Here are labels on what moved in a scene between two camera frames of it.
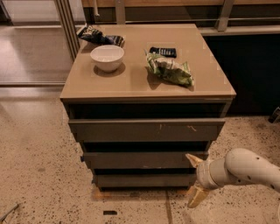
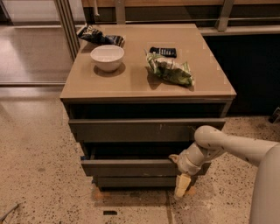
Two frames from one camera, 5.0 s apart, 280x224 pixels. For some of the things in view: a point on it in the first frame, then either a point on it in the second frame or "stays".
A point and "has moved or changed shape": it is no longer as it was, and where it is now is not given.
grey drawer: x=142 y=160 has moved or changed shape
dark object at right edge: x=275 y=115 stays
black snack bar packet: x=165 y=52 stays
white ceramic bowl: x=108 y=58 stays
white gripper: x=203 y=172 -> x=185 y=165
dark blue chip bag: x=93 y=35 stays
